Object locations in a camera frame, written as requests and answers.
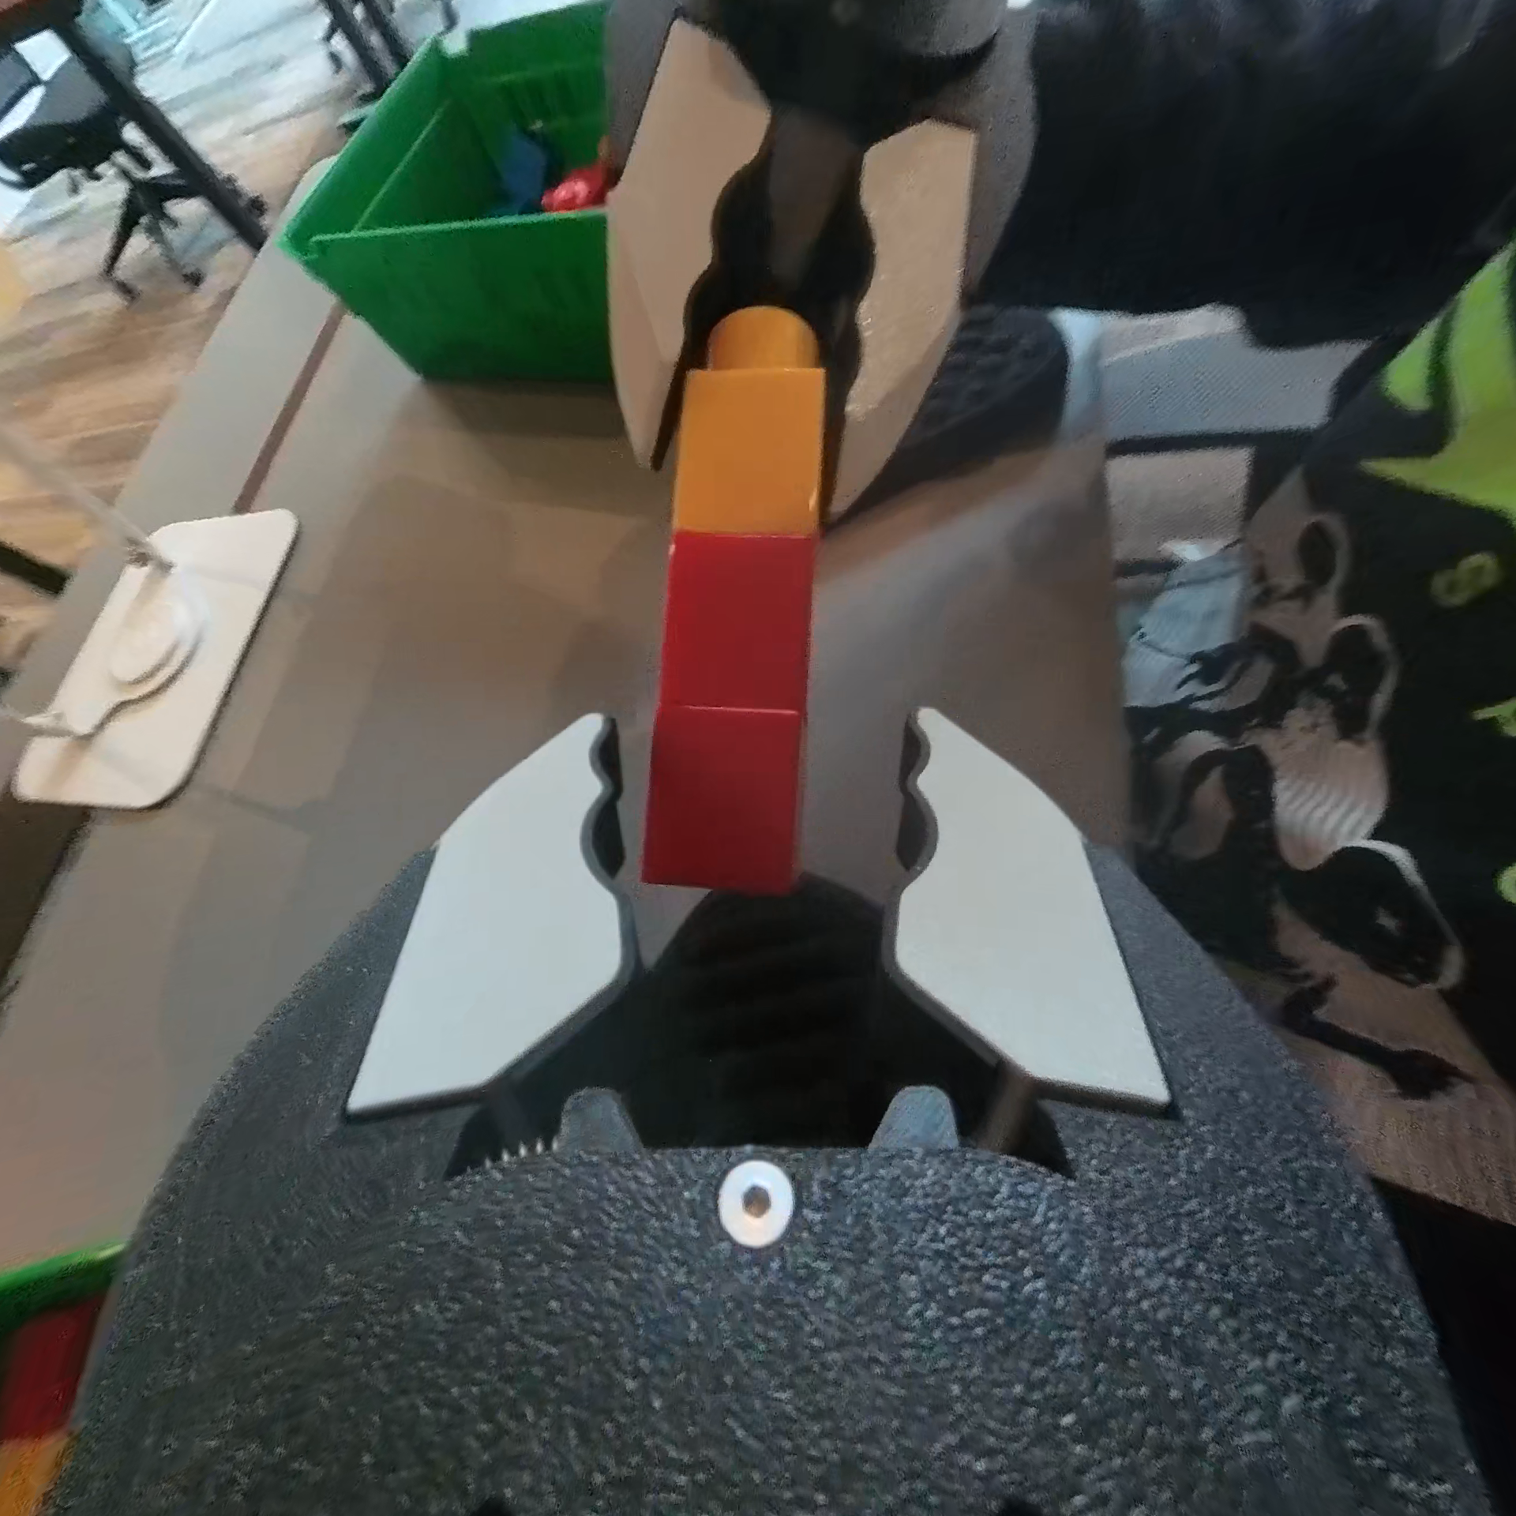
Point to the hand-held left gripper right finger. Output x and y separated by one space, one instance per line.
1019 948

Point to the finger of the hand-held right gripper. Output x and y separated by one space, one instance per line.
918 273
663 213

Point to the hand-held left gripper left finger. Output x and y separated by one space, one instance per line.
497 948

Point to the pile of mega blocks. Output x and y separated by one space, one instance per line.
575 190

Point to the orange mega block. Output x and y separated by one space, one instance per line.
746 449

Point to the red mega block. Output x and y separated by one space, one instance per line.
723 792
741 616

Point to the heap of mega block towers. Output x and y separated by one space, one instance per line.
43 1374

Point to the person's right forearm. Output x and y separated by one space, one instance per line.
1244 154

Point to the black mesh pad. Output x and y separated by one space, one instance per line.
770 982
995 379

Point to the black neon green shirt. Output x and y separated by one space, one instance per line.
1470 390

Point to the black office chair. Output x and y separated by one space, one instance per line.
61 107

